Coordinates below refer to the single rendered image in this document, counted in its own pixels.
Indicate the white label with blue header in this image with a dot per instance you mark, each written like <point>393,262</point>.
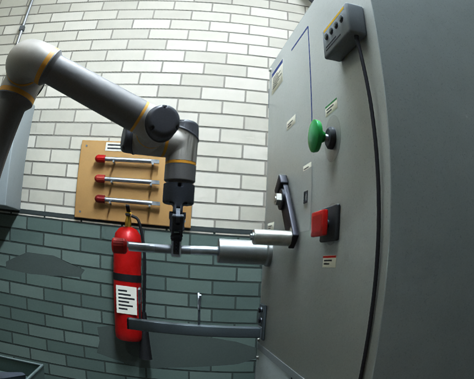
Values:
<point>277,77</point>

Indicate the black lever with silver grip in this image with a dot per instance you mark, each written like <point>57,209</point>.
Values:
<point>290,213</point>

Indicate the white label with green header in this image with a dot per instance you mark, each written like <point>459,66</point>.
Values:
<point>331,107</point>

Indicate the green round push button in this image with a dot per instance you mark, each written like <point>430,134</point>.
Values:
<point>316,136</point>

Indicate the red square push button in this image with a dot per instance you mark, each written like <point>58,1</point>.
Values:
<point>320,223</point>

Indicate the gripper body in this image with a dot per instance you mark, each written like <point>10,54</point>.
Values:
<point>178,194</point>

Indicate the green metal tray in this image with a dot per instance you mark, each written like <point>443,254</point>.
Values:
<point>23,367</point>

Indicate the brown wooden wall board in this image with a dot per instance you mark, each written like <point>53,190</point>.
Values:
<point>90,205</point>

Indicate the grey conduit pipe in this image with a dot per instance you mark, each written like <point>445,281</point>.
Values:
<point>23,23</point>

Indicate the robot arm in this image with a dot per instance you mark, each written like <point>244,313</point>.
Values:
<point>94,93</point>

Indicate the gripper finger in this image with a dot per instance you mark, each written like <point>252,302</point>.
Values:
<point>176,233</point>

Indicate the grey control box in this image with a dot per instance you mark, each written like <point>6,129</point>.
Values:
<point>345,33</point>

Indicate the white label with red header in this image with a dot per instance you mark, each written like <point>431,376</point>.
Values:
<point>329,261</point>

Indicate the red fire extinguisher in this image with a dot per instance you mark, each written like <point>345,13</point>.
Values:
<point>127,268</point>

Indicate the grey hook rack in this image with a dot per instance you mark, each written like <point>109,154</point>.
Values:
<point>189,328</point>

